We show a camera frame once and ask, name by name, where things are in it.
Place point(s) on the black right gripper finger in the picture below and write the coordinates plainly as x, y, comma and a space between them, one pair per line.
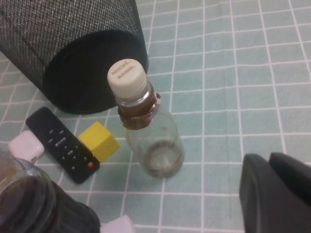
274, 199

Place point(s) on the brown-label bottle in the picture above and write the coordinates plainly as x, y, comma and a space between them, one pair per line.
126, 75

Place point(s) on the black mesh wastebasket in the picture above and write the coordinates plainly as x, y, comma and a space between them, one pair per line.
73, 72

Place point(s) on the green checked tablecloth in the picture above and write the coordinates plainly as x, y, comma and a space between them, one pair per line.
218, 97

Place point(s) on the white foam cube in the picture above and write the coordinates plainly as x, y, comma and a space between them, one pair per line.
116, 225

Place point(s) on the yellow cube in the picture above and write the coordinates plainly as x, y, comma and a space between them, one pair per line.
97, 140

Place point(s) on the black remote control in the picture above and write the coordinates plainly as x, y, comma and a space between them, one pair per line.
60, 145

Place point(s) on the dark liquid bottle, blue cap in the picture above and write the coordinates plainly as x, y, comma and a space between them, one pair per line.
29, 206

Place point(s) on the white earbuds case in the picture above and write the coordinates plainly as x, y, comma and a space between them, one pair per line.
25, 145

